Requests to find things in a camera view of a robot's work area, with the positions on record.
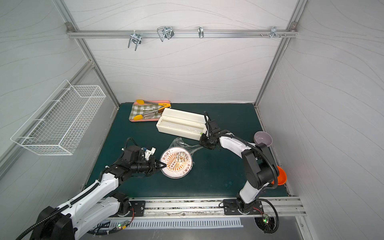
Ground metal hook clamp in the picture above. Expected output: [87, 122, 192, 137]
[260, 27, 287, 39]
[157, 26, 175, 42]
[128, 32, 142, 51]
[198, 26, 204, 39]

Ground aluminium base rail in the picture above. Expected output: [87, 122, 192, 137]
[89, 196, 307, 220]

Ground orange bowl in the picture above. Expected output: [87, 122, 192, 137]
[271, 166, 287, 187]

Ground aluminium top rail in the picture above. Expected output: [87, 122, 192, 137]
[67, 29, 299, 39]

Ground pink tray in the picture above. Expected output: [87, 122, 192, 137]
[128, 100, 172, 123]

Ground round patterned plate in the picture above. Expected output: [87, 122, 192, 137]
[160, 147, 194, 179]

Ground clear plastic wrap sheet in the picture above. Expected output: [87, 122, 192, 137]
[160, 137, 203, 179]

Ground purple bowl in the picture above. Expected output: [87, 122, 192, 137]
[254, 131, 273, 147]

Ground white plastic wrap dispenser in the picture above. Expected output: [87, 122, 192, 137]
[156, 108, 207, 141]

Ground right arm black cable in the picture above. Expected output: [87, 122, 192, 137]
[221, 133, 280, 190]

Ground green checkered cloth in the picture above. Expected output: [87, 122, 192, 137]
[129, 103, 169, 121]

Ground yellow tongs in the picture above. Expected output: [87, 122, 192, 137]
[133, 99, 172, 122]

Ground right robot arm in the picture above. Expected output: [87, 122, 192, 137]
[199, 113, 280, 214]

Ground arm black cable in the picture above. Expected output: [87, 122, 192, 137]
[14, 179, 103, 240]
[221, 133, 280, 190]

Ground wooden handled scoop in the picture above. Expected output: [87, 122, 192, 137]
[143, 107, 168, 117]

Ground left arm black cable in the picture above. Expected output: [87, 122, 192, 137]
[14, 179, 103, 240]

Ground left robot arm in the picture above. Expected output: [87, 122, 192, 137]
[30, 145, 167, 240]

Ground white wire basket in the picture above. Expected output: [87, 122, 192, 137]
[11, 80, 106, 156]

